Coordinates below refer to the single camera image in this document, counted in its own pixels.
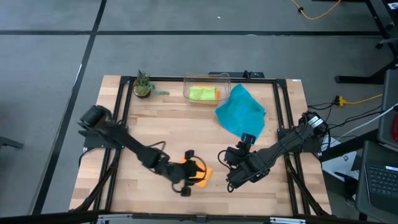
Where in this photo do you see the potted succulent plant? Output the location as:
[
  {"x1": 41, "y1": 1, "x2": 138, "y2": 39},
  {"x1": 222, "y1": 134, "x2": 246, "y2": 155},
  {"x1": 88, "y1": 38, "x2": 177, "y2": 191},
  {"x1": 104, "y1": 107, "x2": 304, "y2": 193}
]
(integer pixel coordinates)
[{"x1": 132, "y1": 69, "x2": 170, "y2": 100}]

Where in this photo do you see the yellow hanging cable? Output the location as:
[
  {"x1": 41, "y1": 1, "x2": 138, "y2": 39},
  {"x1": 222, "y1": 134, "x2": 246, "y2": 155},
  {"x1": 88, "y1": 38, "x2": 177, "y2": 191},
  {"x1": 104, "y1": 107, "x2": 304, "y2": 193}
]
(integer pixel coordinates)
[{"x1": 290, "y1": 0, "x2": 343, "y2": 21}]

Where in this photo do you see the yellow-orange microfiber towel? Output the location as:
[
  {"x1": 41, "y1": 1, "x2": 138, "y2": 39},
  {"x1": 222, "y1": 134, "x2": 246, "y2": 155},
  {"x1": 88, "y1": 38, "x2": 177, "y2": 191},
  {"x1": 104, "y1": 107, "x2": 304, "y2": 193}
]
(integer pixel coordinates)
[
  {"x1": 182, "y1": 159, "x2": 214, "y2": 189},
  {"x1": 188, "y1": 85, "x2": 221, "y2": 106}
]

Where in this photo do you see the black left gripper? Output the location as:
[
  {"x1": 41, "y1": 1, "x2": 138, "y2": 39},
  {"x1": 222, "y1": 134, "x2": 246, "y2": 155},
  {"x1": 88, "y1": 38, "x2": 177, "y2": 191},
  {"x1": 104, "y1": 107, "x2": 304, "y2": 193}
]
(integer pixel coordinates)
[{"x1": 164, "y1": 149, "x2": 208, "y2": 197}]

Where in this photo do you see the clear plastic bin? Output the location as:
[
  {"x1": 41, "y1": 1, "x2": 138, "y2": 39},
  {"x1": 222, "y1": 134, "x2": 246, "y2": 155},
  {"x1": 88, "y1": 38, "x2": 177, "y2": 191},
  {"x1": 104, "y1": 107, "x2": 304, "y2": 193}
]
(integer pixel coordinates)
[{"x1": 182, "y1": 72, "x2": 232, "y2": 106}]

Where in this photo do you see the black desk leg frame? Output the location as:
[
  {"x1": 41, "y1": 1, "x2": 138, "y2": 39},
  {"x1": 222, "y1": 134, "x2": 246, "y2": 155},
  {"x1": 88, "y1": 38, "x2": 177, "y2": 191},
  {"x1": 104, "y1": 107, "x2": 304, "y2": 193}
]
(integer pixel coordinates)
[{"x1": 335, "y1": 0, "x2": 398, "y2": 85}]

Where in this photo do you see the silver metal bracket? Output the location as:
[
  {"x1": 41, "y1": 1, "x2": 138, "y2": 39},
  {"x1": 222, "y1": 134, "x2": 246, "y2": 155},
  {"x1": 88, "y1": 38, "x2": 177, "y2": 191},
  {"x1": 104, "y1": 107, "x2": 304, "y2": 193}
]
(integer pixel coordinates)
[
  {"x1": 97, "y1": 213, "x2": 133, "y2": 224},
  {"x1": 269, "y1": 217, "x2": 307, "y2": 224}
]

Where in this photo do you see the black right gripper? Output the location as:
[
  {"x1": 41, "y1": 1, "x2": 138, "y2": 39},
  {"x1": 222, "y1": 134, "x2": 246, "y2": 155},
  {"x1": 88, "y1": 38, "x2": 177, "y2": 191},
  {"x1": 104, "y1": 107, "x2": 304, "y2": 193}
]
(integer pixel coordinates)
[{"x1": 223, "y1": 133, "x2": 272, "y2": 194}]

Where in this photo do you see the black power cable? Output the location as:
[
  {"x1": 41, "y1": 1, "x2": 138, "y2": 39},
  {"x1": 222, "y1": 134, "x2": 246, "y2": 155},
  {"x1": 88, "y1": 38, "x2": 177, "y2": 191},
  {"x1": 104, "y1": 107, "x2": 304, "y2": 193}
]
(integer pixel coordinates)
[{"x1": 307, "y1": 99, "x2": 383, "y2": 131}]

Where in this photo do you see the green microfiber towel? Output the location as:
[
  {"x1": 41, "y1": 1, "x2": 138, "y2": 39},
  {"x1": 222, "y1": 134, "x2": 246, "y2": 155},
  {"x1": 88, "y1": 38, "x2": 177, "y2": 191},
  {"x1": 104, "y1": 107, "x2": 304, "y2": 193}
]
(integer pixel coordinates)
[{"x1": 188, "y1": 86, "x2": 217, "y2": 102}]

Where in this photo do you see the black furniture leg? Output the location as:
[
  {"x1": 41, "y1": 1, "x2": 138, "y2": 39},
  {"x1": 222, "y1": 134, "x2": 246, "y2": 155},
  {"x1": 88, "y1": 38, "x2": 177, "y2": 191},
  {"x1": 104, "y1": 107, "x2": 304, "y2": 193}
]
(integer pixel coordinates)
[{"x1": 0, "y1": 136, "x2": 24, "y2": 149}]

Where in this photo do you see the turquoise microfiber towel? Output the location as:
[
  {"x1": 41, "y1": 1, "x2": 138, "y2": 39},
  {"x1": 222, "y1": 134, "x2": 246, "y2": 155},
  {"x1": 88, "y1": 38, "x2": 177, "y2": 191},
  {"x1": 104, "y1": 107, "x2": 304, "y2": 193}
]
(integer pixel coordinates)
[{"x1": 214, "y1": 83, "x2": 267, "y2": 146}]

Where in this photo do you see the white paper sheet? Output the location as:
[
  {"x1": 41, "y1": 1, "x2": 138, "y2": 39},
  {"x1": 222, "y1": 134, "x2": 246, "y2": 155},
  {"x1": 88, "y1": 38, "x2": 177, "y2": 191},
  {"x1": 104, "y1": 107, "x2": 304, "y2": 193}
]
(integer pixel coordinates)
[{"x1": 320, "y1": 136, "x2": 358, "y2": 180}]

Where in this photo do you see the yellow cable with power strip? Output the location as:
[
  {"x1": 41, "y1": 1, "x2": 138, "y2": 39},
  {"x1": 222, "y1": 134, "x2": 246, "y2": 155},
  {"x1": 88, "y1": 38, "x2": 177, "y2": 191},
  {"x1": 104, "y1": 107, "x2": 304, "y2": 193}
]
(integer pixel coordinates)
[{"x1": 334, "y1": 93, "x2": 384, "y2": 108}]

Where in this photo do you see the white cable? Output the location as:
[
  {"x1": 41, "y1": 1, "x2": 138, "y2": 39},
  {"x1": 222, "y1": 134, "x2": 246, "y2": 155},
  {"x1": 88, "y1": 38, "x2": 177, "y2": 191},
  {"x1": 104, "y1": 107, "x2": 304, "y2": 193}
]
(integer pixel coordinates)
[{"x1": 329, "y1": 104, "x2": 398, "y2": 141}]

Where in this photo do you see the grey desk panel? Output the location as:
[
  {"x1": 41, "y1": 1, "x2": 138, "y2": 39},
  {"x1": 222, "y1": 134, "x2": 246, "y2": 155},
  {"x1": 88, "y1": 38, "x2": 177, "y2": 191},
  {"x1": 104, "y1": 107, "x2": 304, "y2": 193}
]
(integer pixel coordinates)
[{"x1": 377, "y1": 68, "x2": 398, "y2": 150}]

